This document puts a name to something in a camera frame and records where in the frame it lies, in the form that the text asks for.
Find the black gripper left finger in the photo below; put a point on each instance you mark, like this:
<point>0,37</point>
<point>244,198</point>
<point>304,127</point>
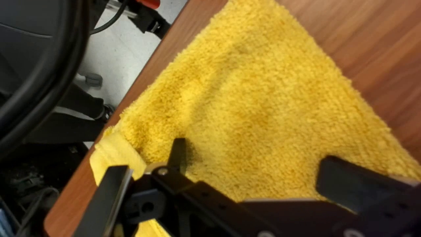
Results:
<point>182,207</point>

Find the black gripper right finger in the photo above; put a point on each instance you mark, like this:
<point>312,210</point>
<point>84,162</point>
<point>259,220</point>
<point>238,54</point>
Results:
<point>380,206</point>

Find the yellow towel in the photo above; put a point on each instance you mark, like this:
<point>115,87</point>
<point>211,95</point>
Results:
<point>261,104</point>

